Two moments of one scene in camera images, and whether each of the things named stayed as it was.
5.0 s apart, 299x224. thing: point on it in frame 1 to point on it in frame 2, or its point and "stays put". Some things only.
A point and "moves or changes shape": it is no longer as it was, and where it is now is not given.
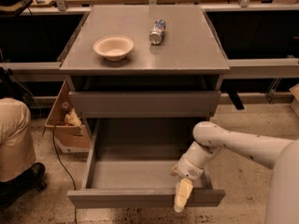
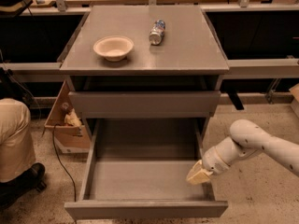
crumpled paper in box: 72,119 stays put
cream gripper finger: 183,190 to 198,175
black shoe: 21,185 stays put
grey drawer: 132,161 moves or changes shape
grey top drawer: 145,104 stays put
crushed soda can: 157,33 stays put
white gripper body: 190,168 to 214,161
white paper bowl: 113,48 stays put
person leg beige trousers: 17,145 stays put
